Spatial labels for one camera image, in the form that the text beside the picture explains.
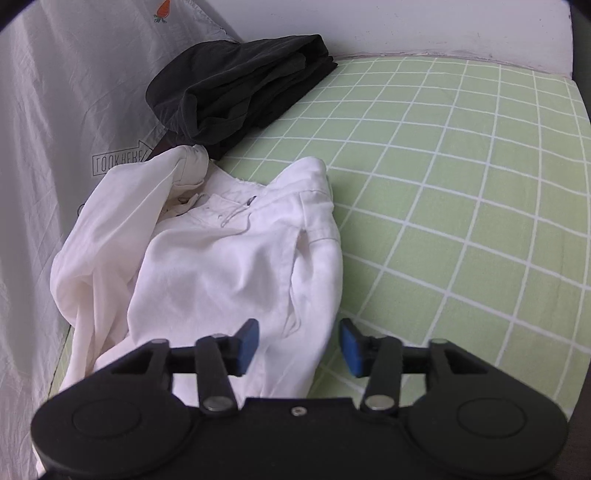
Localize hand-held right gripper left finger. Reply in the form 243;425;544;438
95;318;260;418

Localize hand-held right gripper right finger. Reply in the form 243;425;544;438
339;318;502;414

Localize white pants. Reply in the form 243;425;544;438
50;144;342;402

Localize black clothes pile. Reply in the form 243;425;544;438
145;34;339;160

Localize green checked bed sheet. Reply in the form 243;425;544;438
46;55;591;416

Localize white printed cloth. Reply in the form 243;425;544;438
0;0;241;480

